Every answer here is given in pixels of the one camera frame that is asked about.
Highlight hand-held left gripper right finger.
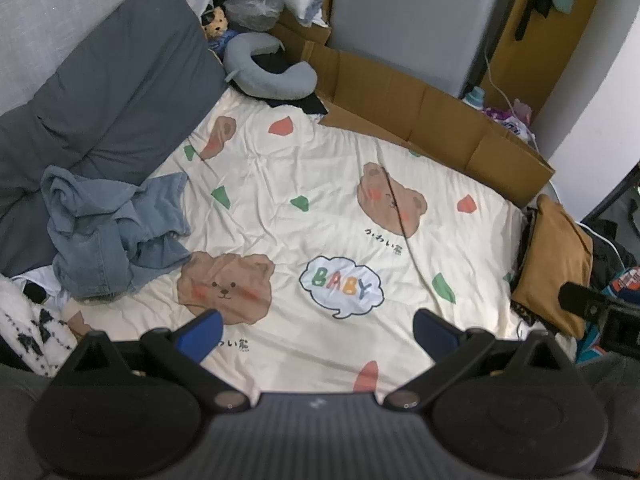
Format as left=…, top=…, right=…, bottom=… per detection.
left=386, top=309, right=576, bottom=411

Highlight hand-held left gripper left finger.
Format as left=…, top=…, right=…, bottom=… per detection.
left=65, top=309, right=248, bottom=411

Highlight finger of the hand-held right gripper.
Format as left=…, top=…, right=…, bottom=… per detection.
left=559, top=282, right=608, bottom=318

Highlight blue denim jeans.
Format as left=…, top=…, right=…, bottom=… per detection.
left=41, top=165, right=192, bottom=302

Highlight mustard folded cloth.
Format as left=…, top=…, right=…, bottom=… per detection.
left=510, top=194, right=593, bottom=340

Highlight black lace cloth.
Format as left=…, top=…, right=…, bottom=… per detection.
left=510, top=207, right=541, bottom=331

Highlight white black knit sweater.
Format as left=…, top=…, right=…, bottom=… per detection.
left=0, top=275, right=81, bottom=378

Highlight purple printed packet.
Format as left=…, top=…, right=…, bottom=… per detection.
left=482, top=105, right=536, bottom=141

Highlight bear printed cream blanket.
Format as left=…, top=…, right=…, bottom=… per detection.
left=60, top=87, right=531, bottom=396

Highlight brown cardboard sheet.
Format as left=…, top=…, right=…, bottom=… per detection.
left=300, top=40, right=557, bottom=209

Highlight grey neck pillow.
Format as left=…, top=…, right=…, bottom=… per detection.
left=222, top=32, right=318, bottom=101

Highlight slate grey pillow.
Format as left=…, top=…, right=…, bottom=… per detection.
left=0, top=0, right=228, bottom=281

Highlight teddy bear plush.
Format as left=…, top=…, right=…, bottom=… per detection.
left=201, top=6, right=233, bottom=41

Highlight grey refrigerator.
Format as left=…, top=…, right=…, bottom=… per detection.
left=330, top=0, right=526, bottom=100

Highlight brown cardboard box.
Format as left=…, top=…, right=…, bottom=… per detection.
left=270, top=0, right=335, bottom=51

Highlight clear plastic bag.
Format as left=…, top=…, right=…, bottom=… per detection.
left=223, top=0, right=286, bottom=31

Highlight thin brown cable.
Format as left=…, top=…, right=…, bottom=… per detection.
left=380, top=165, right=441, bottom=311

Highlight white cable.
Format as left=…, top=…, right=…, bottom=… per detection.
left=482, top=42, right=521, bottom=111

